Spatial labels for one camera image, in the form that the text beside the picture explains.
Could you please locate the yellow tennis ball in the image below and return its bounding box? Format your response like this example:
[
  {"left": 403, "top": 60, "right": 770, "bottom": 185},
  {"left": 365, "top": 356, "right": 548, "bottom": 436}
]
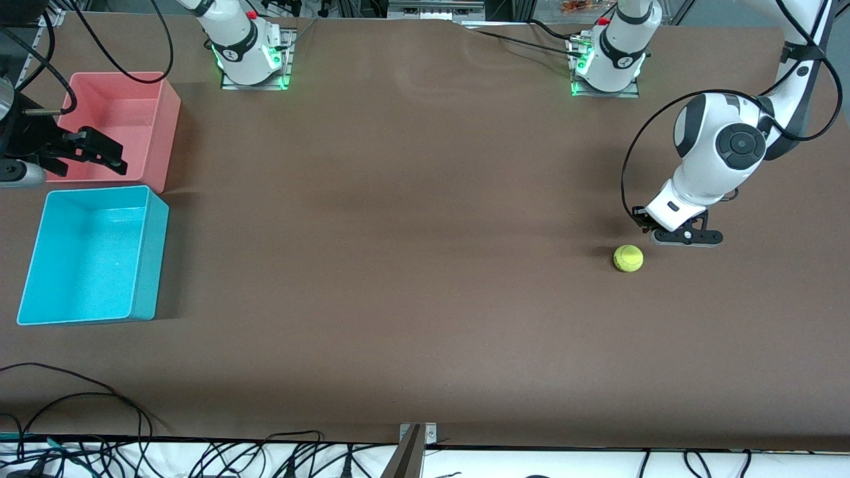
[{"left": 613, "top": 244, "right": 644, "bottom": 273}]

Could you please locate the pink plastic bin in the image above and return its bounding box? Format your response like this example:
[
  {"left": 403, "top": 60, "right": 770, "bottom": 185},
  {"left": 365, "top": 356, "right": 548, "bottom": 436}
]
[{"left": 41, "top": 72, "right": 181, "bottom": 195}]

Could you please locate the blue plastic bin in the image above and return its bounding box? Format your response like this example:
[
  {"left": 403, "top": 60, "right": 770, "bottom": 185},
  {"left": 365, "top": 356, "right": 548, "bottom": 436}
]
[{"left": 16, "top": 185, "right": 170, "bottom": 327}]

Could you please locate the grey power strip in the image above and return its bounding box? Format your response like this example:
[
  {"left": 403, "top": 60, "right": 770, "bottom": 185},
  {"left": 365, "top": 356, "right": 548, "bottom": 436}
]
[{"left": 388, "top": 0, "right": 485, "bottom": 21}]

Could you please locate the black hanging cable loop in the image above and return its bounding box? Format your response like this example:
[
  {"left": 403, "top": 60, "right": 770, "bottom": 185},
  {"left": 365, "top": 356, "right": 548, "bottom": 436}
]
[{"left": 65, "top": 0, "right": 175, "bottom": 84}]

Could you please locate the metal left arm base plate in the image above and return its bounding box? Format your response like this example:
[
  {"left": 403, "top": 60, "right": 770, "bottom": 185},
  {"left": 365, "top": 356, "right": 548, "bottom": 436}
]
[{"left": 570, "top": 33, "right": 641, "bottom": 99}]

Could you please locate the long black cable loop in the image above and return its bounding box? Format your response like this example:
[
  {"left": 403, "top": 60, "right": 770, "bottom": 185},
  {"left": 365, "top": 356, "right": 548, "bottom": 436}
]
[{"left": 0, "top": 362, "right": 155, "bottom": 442}]

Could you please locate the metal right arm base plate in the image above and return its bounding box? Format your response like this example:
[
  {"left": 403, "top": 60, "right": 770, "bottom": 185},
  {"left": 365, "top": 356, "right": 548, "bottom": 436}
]
[{"left": 220, "top": 28, "right": 297, "bottom": 91}]

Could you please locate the black cable on table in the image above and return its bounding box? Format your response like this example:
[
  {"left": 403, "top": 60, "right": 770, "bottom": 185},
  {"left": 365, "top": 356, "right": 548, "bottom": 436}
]
[{"left": 473, "top": 19, "right": 585, "bottom": 59}]

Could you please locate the small metal bracket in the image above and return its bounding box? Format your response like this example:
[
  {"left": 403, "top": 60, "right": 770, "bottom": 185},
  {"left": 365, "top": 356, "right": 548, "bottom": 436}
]
[{"left": 398, "top": 422, "right": 439, "bottom": 444}]

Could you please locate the grey metal post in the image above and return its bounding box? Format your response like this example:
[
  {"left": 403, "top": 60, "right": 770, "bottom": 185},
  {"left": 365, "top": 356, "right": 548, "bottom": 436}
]
[{"left": 380, "top": 425, "right": 426, "bottom": 478}]

